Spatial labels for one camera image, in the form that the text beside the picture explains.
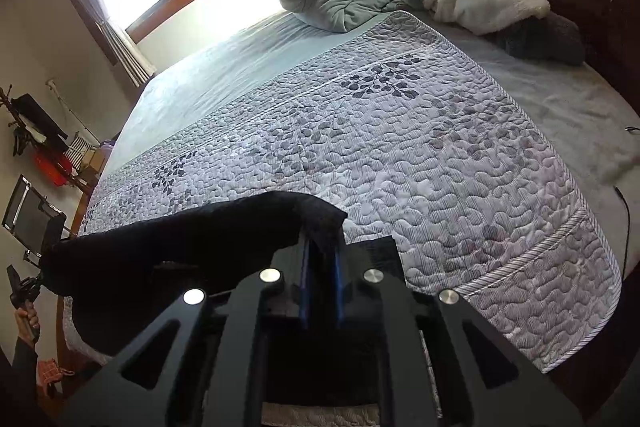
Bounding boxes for grey fuzzy bed pad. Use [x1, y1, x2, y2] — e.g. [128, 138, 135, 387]
[415, 9, 640, 188]

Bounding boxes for black pants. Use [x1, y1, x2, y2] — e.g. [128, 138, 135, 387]
[39, 191, 378, 403]

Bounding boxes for wooden bed frame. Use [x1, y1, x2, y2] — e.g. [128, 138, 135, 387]
[55, 184, 96, 358]

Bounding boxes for striped beige curtain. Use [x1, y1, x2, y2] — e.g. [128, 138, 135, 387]
[50, 0, 158, 90]

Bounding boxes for black cable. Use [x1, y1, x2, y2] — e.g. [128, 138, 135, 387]
[614, 125, 640, 273]

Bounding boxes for person's left hand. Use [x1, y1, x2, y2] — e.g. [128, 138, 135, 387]
[14, 307, 41, 344]

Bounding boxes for orange checked cloth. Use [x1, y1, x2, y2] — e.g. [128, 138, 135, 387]
[37, 357, 76, 400]

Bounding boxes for coat rack with dark clothes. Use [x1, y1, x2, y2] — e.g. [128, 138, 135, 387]
[0, 87, 68, 158]

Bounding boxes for grey quilted leaf-print bedspread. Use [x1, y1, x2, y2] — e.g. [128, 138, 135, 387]
[62, 9, 623, 427]

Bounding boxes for person's left forearm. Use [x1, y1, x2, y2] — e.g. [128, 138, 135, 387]
[10, 336, 42, 408]

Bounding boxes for black framed folding chair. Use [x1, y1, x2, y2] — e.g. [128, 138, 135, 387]
[1, 174, 68, 268]

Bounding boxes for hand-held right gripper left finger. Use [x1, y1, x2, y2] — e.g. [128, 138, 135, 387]
[52, 239, 313, 427]

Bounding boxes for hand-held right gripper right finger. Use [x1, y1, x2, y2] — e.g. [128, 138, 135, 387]
[335, 237, 586, 427]

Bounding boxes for red box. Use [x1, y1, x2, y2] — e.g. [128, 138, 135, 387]
[34, 152, 71, 188]

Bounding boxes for striped basket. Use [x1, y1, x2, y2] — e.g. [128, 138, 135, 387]
[65, 132, 101, 168]

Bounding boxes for light blue bed sheet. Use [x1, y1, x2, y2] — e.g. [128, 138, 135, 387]
[102, 9, 391, 182]

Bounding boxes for white fleece blanket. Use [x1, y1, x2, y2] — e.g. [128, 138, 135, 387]
[424, 0, 552, 36]

